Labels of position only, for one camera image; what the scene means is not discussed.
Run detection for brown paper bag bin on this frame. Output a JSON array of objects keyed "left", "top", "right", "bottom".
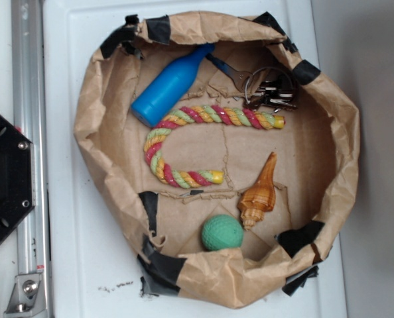
[{"left": 74, "top": 11, "right": 360, "bottom": 308}]

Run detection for orange conch seashell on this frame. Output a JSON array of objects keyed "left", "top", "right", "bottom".
[{"left": 237, "top": 152, "right": 277, "bottom": 231}]

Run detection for green rubber ball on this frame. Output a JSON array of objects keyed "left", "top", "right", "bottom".
[{"left": 201, "top": 215, "right": 243, "bottom": 251}]

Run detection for blue plastic bottle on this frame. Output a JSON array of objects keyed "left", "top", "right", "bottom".
[{"left": 131, "top": 44, "right": 214, "bottom": 127}]

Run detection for bunch of metal keys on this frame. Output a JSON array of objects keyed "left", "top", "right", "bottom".
[{"left": 243, "top": 66, "right": 298, "bottom": 113}]

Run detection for white plastic tray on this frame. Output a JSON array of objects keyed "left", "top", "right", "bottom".
[{"left": 43, "top": 1, "right": 347, "bottom": 317}]

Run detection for multicolored twisted rope toy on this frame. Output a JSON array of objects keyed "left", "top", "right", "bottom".
[{"left": 143, "top": 105, "right": 286, "bottom": 189}]

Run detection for blue handled metal wrench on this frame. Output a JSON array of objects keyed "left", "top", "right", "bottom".
[{"left": 206, "top": 54, "right": 253, "bottom": 93}]

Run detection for black octagonal mount plate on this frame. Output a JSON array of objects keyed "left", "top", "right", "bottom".
[{"left": 0, "top": 115, "right": 34, "bottom": 245}]

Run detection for aluminium extrusion rail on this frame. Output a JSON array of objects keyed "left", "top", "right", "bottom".
[{"left": 11, "top": 1, "right": 54, "bottom": 317}]

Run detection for metal corner bracket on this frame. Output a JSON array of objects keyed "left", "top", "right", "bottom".
[{"left": 4, "top": 273, "right": 46, "bottom": 317}]

